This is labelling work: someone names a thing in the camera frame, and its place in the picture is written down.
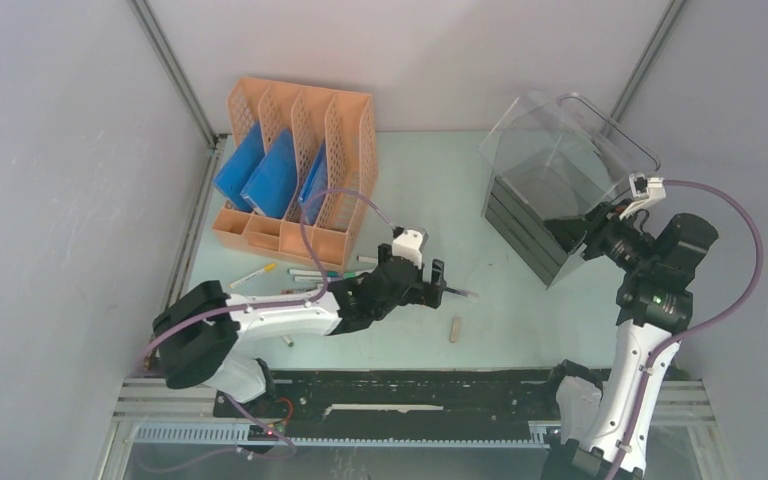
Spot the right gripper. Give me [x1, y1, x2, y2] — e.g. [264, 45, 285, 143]
[540, 197, 657, 273]

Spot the clear plastic drawer cabinet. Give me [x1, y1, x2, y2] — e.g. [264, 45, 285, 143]
[479, 90, 661, 288]

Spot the blue folder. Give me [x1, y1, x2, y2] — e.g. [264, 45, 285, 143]
[241, 129, 298, 219]
[213, 121, 265, 213]
[298, 142, 328, 225]

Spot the blue folder front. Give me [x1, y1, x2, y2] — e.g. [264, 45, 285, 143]
[213, 121, 265, 213]

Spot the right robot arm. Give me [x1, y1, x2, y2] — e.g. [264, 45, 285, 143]
[541, 203, 719, 479]

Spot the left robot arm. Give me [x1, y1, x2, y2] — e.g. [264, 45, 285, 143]
[152, 257, 447, 417]

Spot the clear purple pen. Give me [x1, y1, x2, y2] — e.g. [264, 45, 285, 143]
[444, 286, 479, 298]

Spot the tan eraser stick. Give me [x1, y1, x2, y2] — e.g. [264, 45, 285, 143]
[448, 317, 462, 344]

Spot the green cap marker upper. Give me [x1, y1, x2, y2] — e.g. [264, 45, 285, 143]
[342, 269, 372, 279]

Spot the yellow cap marker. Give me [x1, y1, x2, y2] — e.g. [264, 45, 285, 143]
[228, 263, 277, 289]

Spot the orange plastic file organizer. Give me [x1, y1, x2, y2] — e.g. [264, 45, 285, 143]
[212, 77, 378, 271]

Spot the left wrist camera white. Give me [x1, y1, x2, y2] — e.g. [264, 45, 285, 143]
[391, 227, 428, 269]

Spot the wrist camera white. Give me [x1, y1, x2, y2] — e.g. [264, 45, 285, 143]
[619, 173, 666, 220]
[391, 227, 428, 269]

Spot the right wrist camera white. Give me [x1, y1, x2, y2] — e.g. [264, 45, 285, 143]
[619, 173, 666, 220]

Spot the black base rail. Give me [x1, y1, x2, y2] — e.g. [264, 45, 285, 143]
[214, 368, 617, 444]

